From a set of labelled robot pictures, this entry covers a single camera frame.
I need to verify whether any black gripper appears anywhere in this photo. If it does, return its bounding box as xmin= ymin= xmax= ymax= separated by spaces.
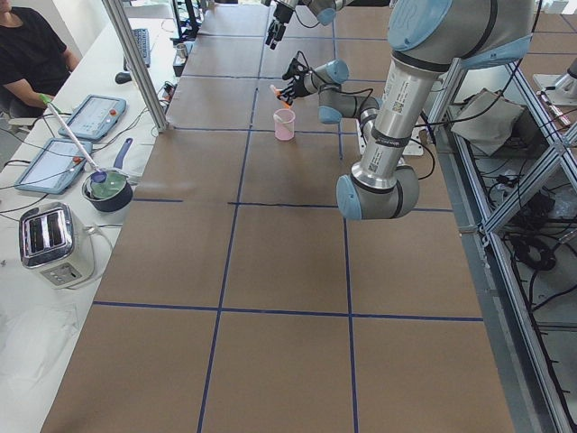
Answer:
xmin=265 ymin=0 xmax=296 ymax=50
xmin=277 ymin=74 xmax=318 ymax=100

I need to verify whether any orange highlighter pen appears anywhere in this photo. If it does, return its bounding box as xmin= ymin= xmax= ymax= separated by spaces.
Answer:
xmin=269 ymin=84 xmax=291 ymax=108

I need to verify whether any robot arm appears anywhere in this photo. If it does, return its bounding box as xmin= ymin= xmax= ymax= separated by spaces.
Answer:
xmin=261 ymin=0 xmax=394 ymax=50
xmin=277 ymin=0 xmax=534 ymax=220

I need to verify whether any pink mesh pen holder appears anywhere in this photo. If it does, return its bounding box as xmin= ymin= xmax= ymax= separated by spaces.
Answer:
xmin=273 ymin=108 xmax=296 ymax=141

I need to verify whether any steel cup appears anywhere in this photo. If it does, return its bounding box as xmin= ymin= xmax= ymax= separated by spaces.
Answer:
xmin=175 ymin=43 xmax=188 ymax=60

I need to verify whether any black keyboard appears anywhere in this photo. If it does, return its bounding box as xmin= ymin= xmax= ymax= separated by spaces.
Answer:
xmin=132 ymin=28 xmax=151 ymax=68

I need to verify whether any black computer mouse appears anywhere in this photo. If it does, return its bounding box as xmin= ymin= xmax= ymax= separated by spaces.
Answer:
xmin=114 ymin=71 xmax=132 ymax=85

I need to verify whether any far blue teach pendant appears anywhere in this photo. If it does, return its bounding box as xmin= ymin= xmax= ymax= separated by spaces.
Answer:
xmin=65 ymin=95 xmax=127 ymax=142

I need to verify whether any blue teach pendant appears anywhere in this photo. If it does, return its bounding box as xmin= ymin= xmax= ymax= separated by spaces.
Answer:
xmin=65 ymin=95 xmax=127 ymax=142
xmin=14 ymin=138 xmax=87 ymax=195

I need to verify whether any blue saucepan with lid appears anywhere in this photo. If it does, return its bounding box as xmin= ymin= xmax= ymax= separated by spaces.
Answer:
xmin=82 ymin=138 xmax=133 ymax=213

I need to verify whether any metal grabber stick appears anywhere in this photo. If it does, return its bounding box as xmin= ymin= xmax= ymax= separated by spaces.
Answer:
xmin=39 ymin=93 xmax=107 ymax=183

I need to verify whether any seated person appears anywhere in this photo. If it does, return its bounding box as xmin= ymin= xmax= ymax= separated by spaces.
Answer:
xmin=1 ymin=1 xmax=79 ymax=117

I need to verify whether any near blue teach pendant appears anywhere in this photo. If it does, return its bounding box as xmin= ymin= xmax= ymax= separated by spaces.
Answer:
xmin=14 ymin=138 xmax=87 ymax=195

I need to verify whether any white toaster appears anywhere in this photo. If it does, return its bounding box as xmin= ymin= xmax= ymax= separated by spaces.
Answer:
xmin=19 ymin=202 xmax=95 ymax=288

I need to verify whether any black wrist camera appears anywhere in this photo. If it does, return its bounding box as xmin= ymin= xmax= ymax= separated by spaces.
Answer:
xmin=281 ymin=51 xmax=311 ymax=81

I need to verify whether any aluminium frame post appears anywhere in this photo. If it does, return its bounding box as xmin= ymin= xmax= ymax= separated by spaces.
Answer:
xmin=102 ymin=0 xmax=168 ymax=133

